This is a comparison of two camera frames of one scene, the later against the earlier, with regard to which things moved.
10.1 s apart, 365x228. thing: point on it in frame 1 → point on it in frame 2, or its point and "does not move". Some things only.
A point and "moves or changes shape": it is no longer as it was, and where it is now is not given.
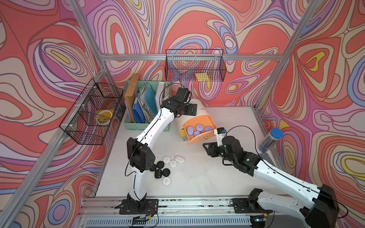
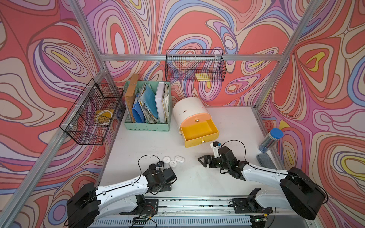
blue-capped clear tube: x=275 y=134 does not move
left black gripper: x=189 y=112 → x=168 y=187
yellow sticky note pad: x=202 y=77 does not move
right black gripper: x=213 y=147 → x=211 y=157
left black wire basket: x=91 y=116 does not move
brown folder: x=130 y=97 does not move
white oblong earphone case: x=179 y=158 does not move
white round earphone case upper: x=166 y=159 does not move
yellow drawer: x=183 y=133 moves or changes shape
